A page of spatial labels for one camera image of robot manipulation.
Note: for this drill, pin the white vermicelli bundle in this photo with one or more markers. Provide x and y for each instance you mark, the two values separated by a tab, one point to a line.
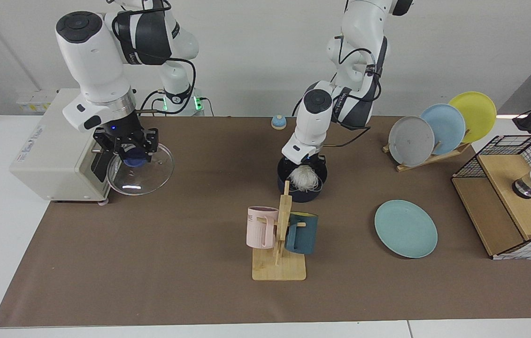
305	178

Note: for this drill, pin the glass lid blue knob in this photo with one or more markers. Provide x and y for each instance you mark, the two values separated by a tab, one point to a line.
152	173

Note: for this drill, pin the grey plate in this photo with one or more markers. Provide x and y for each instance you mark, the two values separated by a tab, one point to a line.
411	141

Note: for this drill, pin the teal plate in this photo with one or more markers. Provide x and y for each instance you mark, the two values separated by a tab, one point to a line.
406	230

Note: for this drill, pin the wooden plate rack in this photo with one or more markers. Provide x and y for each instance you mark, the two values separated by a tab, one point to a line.
434	159

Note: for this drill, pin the light blue plate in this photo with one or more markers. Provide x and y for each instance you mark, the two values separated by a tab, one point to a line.
448	126

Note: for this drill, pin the yellow plate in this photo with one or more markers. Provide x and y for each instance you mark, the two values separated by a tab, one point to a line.
479	112

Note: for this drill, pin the dark teal cup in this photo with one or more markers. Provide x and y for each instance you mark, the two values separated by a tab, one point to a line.
303	234

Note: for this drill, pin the pale toaster oven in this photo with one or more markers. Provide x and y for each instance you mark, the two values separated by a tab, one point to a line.
44	159

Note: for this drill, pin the pink ribbed cup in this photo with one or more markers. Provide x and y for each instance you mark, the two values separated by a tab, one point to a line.
260	230

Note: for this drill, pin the wooden cup stand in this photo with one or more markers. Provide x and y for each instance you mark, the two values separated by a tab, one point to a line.
279	267

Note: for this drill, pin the brown table cloth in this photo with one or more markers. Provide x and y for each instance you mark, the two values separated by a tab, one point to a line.
199	291

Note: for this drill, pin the white wall socket strip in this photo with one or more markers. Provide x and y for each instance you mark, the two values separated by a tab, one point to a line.
35	101

